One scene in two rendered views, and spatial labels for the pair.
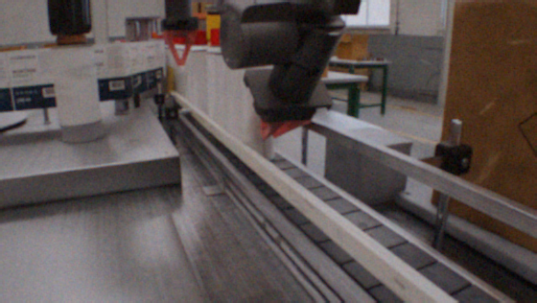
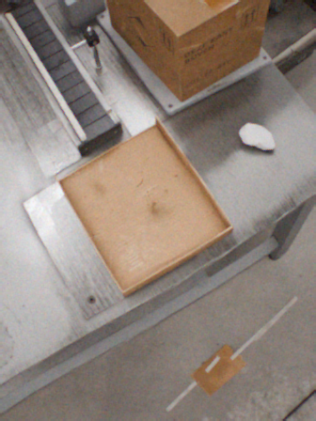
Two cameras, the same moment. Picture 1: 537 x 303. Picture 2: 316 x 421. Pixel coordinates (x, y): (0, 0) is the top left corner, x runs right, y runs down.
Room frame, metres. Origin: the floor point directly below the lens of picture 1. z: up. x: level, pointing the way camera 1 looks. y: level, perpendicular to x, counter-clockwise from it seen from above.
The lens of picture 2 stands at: (-0.48, -0.29, 1.99)
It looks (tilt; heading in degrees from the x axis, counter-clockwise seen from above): 71 degrees down; 1
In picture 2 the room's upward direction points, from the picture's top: 9 degrees counter-clockwise
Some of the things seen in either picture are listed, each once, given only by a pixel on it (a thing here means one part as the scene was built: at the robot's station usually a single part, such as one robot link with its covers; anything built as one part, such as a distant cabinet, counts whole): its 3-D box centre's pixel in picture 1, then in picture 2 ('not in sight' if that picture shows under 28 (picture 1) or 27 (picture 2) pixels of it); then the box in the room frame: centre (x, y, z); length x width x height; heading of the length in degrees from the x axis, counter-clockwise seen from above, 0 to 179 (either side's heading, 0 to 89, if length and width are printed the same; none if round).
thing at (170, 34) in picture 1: (178, 43); not in sight; (0.78, 0.19, 1.06); 0.07 x 0.07 x 0.09; 24
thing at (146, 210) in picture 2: not in sight; (140, 202); (-0.06, -0.25, 0.85); 0.30 x 0.26 x 0.04; 24
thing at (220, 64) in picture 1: (229, 83); not in sight; (0.66, 0.07, 0.98); 0.05 x 0.05 x 0.20
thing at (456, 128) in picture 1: (432, 201); (86, 53); (0.31, -0.16, 0.91); 0.07 x 0.03 x 0.16; 114
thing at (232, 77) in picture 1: (241, 87); not in sight; (0.61, 0.05, 0.98); 0.05 x 0.05 x 0.20
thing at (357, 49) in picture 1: (349, 46); not in sight; (5.13, -1.14, 0.97); 0.43 x 0.42 x 0.37; 118
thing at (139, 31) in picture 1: (146, 57); not in sight; (1.20, 0.41, 1.01); 0.14 x 0.13 x 0.26; 24
